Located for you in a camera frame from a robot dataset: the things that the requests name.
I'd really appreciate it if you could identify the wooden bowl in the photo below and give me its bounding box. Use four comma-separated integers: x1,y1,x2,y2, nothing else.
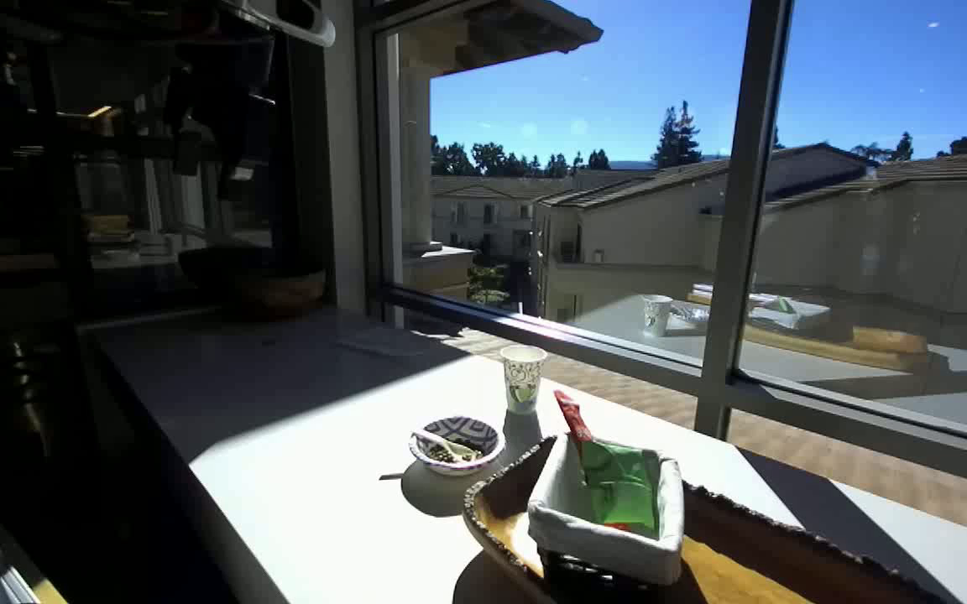
225,267,331,318

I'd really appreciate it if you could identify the white paper cup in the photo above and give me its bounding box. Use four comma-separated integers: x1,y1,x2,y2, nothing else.
498,343,555,418

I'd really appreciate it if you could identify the red snack packet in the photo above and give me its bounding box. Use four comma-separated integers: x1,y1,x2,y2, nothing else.
551,388,598,452

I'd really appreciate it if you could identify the green snack packet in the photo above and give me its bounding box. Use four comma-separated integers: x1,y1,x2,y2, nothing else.
573,438,664,540

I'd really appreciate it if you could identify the wooden tray dark rim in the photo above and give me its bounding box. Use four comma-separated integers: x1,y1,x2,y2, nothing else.
460,433,953,604

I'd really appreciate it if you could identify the beige building outside window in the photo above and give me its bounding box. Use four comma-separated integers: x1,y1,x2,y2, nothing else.
429,140,967,329

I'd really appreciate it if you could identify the small white patterned bowl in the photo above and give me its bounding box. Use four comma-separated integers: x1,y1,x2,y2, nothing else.
406,412,505,484

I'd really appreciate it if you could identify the pale stick in bowl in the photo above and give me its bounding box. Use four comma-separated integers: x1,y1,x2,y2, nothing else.
420,428,482,468

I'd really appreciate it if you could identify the grey window frame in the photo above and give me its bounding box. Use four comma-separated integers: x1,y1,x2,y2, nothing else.
352,0,967,496

